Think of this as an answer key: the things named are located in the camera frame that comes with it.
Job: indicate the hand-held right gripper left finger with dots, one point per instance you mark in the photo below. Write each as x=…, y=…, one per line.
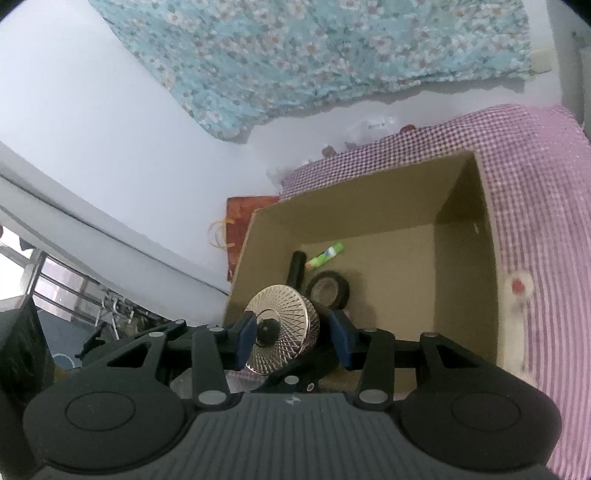
x=247, y=337

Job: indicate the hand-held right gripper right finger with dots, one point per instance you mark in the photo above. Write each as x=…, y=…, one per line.
x=344, y=342

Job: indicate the silver patterned metal disc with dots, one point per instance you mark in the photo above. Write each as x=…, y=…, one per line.
x=284, y=314

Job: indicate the brown cardboard box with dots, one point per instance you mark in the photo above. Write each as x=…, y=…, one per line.
x=392, y=207

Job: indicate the black tape roll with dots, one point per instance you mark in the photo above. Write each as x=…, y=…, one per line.
x=339, y=290

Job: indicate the black cylindrical stick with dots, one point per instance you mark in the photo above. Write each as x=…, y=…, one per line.
x=296, y=270

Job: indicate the blue floor mat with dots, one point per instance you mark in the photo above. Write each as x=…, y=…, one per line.
x=62, y=344

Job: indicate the metal window railing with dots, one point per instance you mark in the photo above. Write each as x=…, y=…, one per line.
x=69, y=281

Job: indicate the clear plastic bag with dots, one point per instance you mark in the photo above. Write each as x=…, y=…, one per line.
x=371, y=125

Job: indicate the black boxy object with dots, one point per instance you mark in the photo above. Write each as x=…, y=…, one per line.
x=21, y=369

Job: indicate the pink checkered blanket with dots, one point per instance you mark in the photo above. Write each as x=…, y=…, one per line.
x=545, y=184

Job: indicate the blue floral curtain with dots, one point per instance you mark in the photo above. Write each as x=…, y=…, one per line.
x=300, y=55

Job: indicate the cream wall socket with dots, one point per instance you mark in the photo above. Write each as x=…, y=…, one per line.
x=541, y=59

